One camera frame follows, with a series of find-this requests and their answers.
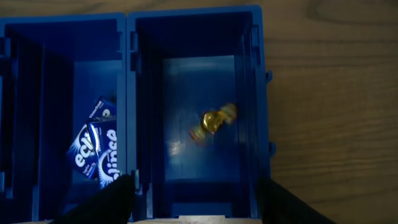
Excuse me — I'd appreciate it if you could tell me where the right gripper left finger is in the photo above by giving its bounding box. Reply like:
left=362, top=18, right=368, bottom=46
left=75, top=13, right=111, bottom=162
left=54, top=174, right=136, bottom=224

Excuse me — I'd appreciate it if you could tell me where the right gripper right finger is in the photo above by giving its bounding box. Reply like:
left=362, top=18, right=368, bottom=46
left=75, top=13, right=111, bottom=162
left=256, top=177, right=336, bottom=224

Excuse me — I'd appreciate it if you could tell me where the blue candy pack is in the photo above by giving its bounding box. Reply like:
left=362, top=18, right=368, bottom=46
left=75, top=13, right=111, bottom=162
left=88, top=117, right=121, bottom=189
left=66, top=96, right=118, bottom=180

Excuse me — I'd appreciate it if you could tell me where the blue tray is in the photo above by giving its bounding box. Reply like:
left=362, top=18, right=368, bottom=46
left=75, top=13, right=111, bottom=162
left=0, top=4, right=277, bottom=223

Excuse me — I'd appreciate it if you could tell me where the gold candy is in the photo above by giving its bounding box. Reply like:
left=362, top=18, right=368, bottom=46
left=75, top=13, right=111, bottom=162
left=188, top=103, right=239, bottom=141

